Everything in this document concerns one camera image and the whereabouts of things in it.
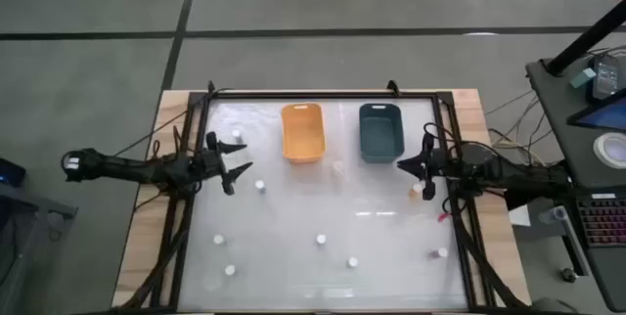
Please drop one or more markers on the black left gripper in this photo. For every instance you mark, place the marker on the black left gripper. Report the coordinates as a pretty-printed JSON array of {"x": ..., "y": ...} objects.
[{"x": 210, "y": 161}]

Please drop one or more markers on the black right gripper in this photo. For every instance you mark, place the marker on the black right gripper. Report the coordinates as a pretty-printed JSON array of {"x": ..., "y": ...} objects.
[{"x": 435, "y": 166}]

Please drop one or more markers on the small white cylinder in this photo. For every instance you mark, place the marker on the small white cylinder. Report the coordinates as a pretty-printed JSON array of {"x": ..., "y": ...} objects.
[{"x": 415, "y": 189}]

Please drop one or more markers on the red medicine bottle white cap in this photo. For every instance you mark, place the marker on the red medicine bottle white cap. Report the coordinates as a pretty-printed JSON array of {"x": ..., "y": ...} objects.
[{"x": 260, "y": 185}]

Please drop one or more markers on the brown medicine bottle white cap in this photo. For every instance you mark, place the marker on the brown medicine bottle white cap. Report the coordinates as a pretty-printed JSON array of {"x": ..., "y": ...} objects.
[{"x": 218, "y": 239}]

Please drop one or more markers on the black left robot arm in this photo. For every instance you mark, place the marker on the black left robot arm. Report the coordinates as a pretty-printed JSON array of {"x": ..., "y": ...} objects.
[{"x": 127, "y": 170}]

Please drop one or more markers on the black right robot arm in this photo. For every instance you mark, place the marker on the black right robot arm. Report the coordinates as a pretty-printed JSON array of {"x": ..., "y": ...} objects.
[{"x": 513, "y": 175}]

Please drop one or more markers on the teal plastic bin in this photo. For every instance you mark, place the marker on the teal plastic bin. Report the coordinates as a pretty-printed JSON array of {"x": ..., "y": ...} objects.
[{"x": 381, "y": 134}]

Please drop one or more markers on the orange plastic bin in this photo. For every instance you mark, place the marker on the orange plastic bin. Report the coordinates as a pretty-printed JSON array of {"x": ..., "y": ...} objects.
[{"x": 303, "y": 134}]

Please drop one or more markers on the black table clamp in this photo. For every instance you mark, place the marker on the black table clamp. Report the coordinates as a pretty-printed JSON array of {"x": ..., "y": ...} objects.
[
  {"x": 392, "y": 87},
  {"x": 211, "y": 87}
]

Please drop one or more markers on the black desk support bar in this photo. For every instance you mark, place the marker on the black desk support bar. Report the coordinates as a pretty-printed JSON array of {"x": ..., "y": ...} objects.
[{"x": 518, "y": 201}]

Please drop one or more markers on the white paper sheet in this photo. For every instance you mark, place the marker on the white paper sheet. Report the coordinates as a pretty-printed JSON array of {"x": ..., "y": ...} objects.
[{"x": 519, "y": 214}]

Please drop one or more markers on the clear plastic tube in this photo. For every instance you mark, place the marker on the clear plastic tube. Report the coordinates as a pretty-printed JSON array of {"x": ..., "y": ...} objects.
[{"x": 555, "y": 214}]

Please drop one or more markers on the dark grey side desk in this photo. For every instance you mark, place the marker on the dark grey side desk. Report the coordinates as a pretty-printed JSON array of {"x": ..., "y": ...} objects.
[{"x": 562, "y": 124}]

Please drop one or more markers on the black castor wheel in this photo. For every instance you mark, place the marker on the black castor wheel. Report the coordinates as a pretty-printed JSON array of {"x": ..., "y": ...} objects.
[{"x": 568, "y": 274}]

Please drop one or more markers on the small teal box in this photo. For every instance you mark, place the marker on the small teal box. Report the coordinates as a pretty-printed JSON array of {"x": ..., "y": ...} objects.
[{"x": 582, "y": 77}]

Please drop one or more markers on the backlit black keyboard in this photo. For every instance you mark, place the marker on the backlit black keyboard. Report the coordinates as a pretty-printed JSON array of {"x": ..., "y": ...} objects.
[{"x": 604, "y": 219}]

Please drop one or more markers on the white tape roll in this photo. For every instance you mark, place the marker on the white tape roll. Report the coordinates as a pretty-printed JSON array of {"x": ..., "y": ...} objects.
[{"x": 611, "y": 149}]

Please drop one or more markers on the tablet with blue screen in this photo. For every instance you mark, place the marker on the tablet with blue screen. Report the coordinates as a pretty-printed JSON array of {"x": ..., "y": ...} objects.
[{"x": 606, "y": 115}]

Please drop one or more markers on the grey metal cart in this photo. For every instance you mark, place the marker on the grey metal cart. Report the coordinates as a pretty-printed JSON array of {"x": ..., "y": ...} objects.
[{"x": 29, "y": 202}]

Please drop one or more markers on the black slanted pole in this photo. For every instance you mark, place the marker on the black slanted pole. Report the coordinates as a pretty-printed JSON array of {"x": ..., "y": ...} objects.
[{"x": 587, "y": 38}]

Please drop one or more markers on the black device with blue light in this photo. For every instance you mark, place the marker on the black device with blue light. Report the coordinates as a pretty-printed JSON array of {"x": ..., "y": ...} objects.
[{"x": 9, "y": 173}]

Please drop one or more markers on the black metal table frame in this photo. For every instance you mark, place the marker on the black metal table frame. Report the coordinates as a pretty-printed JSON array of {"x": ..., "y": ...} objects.
[{"x": 318, "y": 95}]

